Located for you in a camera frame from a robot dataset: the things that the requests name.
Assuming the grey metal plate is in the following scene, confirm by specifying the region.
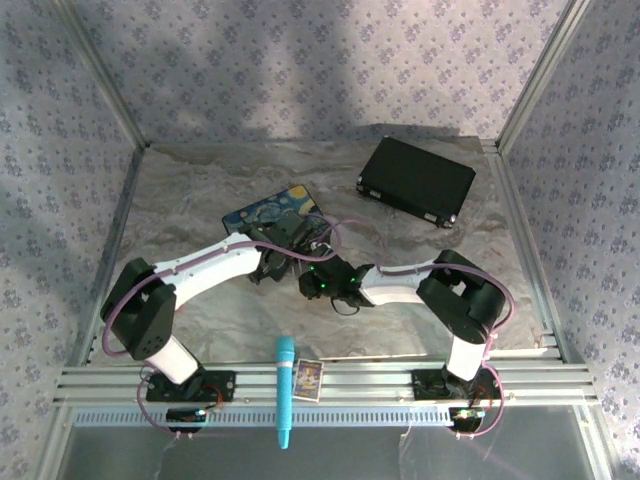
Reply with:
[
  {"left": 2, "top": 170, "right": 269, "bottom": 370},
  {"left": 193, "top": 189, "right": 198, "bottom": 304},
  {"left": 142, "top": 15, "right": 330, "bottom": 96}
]
[{"left": 49, "top": 424, "right": 606, "bottom": 480}]

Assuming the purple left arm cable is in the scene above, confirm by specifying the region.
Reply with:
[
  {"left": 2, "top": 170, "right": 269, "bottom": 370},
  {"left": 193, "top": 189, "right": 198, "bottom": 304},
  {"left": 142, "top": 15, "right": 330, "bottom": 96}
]
[{"left": 101, "top": 214, "right": 346, "bottom": 441}]

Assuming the blue toy microphone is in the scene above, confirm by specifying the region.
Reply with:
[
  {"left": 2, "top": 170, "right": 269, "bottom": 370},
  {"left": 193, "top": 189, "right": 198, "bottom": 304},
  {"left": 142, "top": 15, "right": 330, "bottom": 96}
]
[{"left": 273, "top": 335, "right": 297, "bottom": 450}]

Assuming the aluminium front rail beam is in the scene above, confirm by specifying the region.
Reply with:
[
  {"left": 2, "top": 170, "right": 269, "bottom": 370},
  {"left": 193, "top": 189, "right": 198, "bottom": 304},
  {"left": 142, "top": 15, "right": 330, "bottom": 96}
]
[{"left": 53, "top": 362, "right": 597, "bottom": 407}]

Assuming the grey slotted cable duct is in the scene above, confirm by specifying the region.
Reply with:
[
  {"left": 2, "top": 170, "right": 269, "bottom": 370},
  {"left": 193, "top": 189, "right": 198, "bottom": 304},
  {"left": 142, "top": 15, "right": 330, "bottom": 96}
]
[{"left": 72, "top": 405, "right": 584, "bottom": 427}]

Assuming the small card pack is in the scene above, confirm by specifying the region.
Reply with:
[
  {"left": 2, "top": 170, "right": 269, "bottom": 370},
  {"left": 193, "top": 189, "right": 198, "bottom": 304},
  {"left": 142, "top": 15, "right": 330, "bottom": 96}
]
[{"left": 292, "top": 358, "right": 325, "bottom": 401}]

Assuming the aluminium corner post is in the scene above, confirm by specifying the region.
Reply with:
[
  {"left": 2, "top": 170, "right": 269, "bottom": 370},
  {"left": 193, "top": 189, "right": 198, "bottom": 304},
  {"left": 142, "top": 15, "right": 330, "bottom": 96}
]
[
  {"left": 493, "top": 0, "right": 595, "bottom": 152},
  {"left": 52, "top": 0, "right": 152, "bottom": 149}
]

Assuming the small circuit board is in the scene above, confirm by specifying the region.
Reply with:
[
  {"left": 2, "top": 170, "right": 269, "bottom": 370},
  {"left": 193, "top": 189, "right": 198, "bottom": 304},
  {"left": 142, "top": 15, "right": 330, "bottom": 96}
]
[
  {"left": 165, "top": 407, "right": 210, "bottom": 432},
  {"left": 448, "top": 406, "right": 487, "bottom": 431}
]

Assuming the aluminium side floor rail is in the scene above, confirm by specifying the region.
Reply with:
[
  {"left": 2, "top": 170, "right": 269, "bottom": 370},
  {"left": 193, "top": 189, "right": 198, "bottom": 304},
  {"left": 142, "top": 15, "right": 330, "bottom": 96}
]
[
  {"left": 480, "top": 139, "right": 571, "bottom": 364},
  {"left": 82, "top": 144, "right": 149, "bottom": 369}
]

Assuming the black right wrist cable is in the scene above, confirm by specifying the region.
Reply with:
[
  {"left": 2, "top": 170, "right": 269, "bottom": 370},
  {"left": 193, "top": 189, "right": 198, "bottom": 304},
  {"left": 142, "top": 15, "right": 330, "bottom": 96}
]
[{"left": 328, "top": 294, "right": 362, "bottom": 317}]

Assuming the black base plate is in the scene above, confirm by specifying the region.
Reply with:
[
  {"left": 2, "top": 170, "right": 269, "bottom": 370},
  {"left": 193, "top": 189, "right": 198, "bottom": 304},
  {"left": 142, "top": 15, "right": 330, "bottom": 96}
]
[
  {"left": 144, "top": 368, "right": 237, "bottom": 404},
  {"left": 412, "top": 368, "right": 501, "bottom": 402}
]

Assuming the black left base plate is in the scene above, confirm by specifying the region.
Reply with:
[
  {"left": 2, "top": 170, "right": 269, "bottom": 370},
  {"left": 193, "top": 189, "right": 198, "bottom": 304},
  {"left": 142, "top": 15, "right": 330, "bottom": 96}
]
[{"left": 144, "top": 368, "right": 237, "bottom": 404}]

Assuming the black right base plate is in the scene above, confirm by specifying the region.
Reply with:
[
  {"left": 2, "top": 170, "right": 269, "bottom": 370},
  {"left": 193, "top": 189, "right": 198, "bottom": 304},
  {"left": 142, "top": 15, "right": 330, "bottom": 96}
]
[{"left": 412, "top": 368, "right": 501, "bottom": 402}]

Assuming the black ribbed aluminium case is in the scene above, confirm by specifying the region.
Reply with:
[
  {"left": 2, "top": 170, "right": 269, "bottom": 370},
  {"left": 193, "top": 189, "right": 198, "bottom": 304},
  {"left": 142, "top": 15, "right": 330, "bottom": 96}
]
[{"left": 355, "top": 135, "right": 476, "bottom": 230}]

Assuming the starry night painted box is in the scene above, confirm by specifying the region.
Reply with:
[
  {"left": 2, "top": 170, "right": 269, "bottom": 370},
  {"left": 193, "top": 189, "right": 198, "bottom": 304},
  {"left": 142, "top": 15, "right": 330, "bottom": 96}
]
[{"left": 222, "top": 184, "right": 331, "bottom": 251}]

